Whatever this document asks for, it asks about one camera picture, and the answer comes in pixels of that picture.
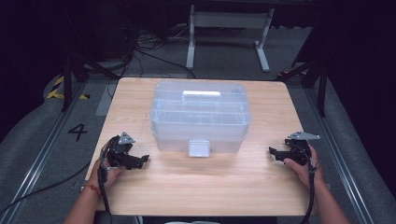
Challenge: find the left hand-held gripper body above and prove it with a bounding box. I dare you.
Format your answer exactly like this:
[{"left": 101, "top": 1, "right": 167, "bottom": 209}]
[{"left": 106, "top": 131, "right": 140, "bottom": 171}]

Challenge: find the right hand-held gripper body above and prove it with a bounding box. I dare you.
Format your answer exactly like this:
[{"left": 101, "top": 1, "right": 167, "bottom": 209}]
[{"left": 281, "top": 131, "right": 321, "bottom": 166}]

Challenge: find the clear plastic storage box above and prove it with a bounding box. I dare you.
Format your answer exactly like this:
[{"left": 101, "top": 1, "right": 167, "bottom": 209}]
[{"left": 150, "top": 79, "right": 252, "bottom": 159}]

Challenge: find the person's right hand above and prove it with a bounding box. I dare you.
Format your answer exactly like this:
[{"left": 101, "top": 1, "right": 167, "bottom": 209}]
[{"left": 283, "top": 144, "right": 325, "bottom": 189}]

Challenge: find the person's left hand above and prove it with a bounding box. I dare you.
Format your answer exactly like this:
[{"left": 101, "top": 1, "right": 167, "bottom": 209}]
[{"left": 88, "top": 157, "right": 125, "bottom": 191}]

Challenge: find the black tripod stand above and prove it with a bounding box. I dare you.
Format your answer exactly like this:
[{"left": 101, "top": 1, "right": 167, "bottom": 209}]
[
  {"left": 278, "top": 46, "right": 331, "bottom": 119},
  {"left": 57, "top": 0, "right": 120, "bottom": 113}
]

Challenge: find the yellow black floor tape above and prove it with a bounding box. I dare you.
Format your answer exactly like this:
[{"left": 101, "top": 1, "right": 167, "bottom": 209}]
[{"left": 46, "top": 76, "right": 92, "bottom": 101}]

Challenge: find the white metal stand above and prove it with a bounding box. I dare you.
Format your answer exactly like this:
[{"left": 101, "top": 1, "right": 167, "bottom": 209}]
[{"left": 185, "top": 4, "right": 276, "bottom": 74}]

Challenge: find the metal floor rail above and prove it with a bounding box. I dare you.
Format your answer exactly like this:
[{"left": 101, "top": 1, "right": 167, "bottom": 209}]
[
  {"left": 0, "top": 81, "right": 89, "bottom": 224},
  {"left": 303, "top": 87, "right": 376, "bottom": 224}
]

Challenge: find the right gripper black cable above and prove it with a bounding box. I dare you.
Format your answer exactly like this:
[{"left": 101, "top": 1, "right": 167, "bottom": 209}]
[{"left": 292, "top": 146, "right": 321, "bottom": 224}]

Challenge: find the red string bracelet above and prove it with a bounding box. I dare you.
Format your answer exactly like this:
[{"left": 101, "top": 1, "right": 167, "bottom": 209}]
[{"left": 83, "top": 182, "right": 103, "bottom": 197}]

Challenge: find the black floor cable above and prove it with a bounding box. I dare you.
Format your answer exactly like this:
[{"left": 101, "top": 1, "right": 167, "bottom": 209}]
[{"left": 0, "top": 161, "right": 92, "bottom": 216}]

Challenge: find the tangle of black floor cables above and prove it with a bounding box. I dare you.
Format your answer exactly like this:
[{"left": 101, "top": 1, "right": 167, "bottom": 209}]
[{"left": 106, "top": 6, "right": 198, "bottom": 97}]

